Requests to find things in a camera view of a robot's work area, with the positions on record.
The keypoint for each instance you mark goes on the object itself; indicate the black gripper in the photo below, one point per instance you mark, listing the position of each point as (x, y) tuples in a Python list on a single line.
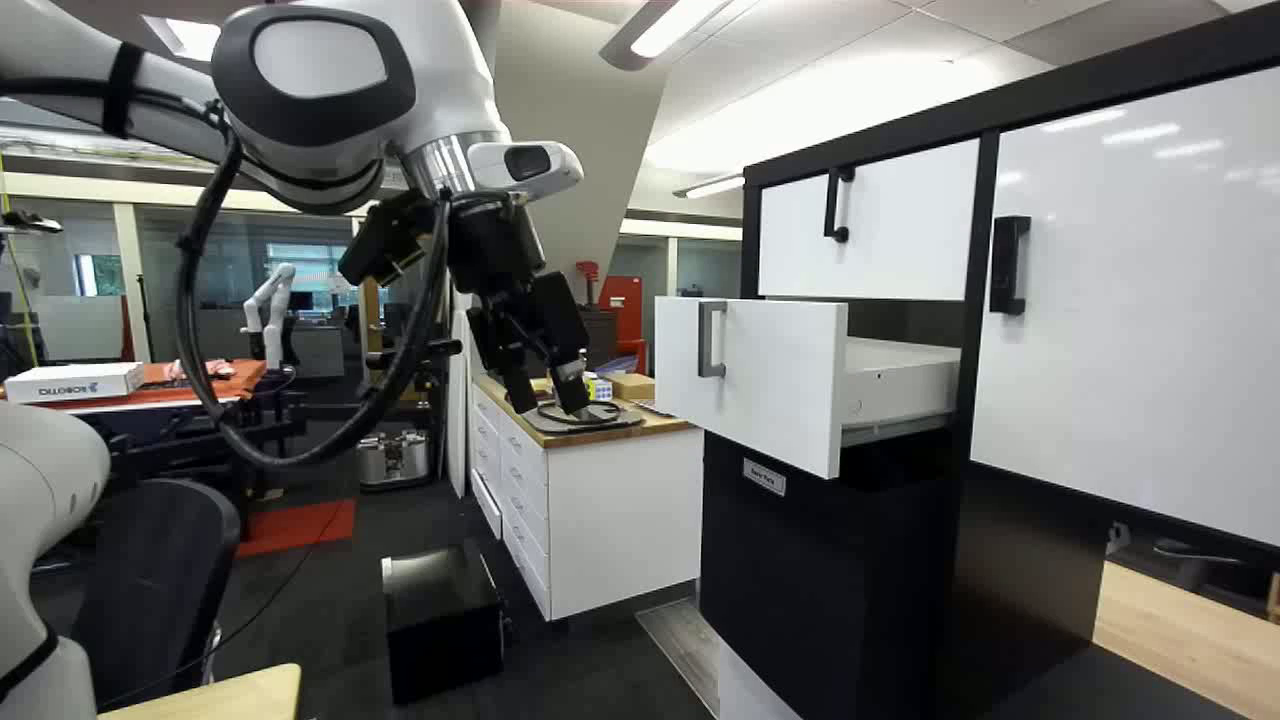
[(496, 255)]

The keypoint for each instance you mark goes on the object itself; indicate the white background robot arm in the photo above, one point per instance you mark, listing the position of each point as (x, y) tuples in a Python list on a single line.
[(275, 303)]

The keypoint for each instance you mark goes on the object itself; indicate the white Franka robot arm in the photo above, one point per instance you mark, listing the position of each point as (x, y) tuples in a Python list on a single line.
[(443, 65)]

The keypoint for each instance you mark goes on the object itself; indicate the red background cabinet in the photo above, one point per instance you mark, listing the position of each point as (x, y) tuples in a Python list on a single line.
[(622, 312)]

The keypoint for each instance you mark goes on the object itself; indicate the white low cabinet wooden top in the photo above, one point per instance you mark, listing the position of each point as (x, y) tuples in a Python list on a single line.
[(600, 523)]

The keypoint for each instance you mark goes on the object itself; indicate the small white cabinet door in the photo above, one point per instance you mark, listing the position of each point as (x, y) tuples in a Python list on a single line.
[(905, 227)]

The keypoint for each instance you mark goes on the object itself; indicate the black and white cabinet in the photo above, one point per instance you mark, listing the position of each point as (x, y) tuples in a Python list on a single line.
[(987, 601)]

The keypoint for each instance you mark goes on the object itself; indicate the large white cabinet door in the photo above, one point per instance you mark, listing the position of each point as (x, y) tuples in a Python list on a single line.
[(1144, 333)]

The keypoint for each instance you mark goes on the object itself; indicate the small cardboard box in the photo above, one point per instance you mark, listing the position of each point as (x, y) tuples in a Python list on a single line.
[(632, 391)]

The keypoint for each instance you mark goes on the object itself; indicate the metal pot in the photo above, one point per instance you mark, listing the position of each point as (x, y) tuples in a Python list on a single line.
[(390, 457)]

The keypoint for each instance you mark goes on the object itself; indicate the white label on bin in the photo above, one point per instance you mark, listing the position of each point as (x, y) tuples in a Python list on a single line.
[(767, 477)]

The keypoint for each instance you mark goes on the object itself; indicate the black box on floor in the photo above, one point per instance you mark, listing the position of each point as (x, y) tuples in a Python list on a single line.
[(443, 625)]

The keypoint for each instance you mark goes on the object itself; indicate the red floor mat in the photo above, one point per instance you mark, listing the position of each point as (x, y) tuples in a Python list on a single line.
[(296, 530)]

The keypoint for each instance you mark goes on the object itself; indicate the red topped table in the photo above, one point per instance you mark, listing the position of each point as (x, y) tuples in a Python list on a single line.
[(200, 387)]

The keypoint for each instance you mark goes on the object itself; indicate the long ceiling light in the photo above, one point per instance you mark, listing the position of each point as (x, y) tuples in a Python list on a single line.
[(675, 26)]

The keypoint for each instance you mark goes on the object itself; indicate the black office chair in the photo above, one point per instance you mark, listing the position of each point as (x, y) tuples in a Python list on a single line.
[(152, 586)]

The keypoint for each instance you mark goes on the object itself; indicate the flat white box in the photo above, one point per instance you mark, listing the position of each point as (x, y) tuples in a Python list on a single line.
[(72, 380)]

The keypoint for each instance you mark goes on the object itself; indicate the light wooden table corner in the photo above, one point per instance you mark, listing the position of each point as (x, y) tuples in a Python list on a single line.
[(227, 697)]

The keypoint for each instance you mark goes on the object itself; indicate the wooden counter with white drawers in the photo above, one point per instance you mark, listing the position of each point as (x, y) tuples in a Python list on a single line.
[(1185, 641)]

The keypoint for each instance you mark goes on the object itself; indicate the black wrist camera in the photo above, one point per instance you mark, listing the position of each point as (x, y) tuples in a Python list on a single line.
[(387, 240)]

